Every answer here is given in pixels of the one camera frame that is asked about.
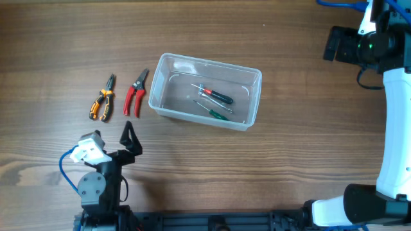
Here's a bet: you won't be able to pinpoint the black red handled screwdriver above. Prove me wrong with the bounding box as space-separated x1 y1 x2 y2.
191 84 234 105

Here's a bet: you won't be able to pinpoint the clear plastic container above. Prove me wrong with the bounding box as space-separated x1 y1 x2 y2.
148 53 262 131

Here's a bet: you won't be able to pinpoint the red handled cutters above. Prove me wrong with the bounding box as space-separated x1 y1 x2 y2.
123 69 149 117

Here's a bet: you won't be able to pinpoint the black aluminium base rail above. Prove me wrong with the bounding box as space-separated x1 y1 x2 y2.
73 209 370 231

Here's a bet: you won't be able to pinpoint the green handled screwdriver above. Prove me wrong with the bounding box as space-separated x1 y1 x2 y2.
193 100 228 121

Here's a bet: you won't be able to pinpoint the left blue cable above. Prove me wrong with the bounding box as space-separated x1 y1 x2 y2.
58 144 81 196

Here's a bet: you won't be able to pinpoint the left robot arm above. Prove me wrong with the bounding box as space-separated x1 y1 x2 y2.
70 121 144 231

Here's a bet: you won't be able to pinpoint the orange black long-nose pliers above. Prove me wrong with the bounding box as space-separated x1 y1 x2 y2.
89 74 116 123

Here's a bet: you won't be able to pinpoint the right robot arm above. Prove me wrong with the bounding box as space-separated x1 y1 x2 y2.
298 0 410 230

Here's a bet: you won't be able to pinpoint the silver socket wrench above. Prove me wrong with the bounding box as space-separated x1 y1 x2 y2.
198 90 233 114

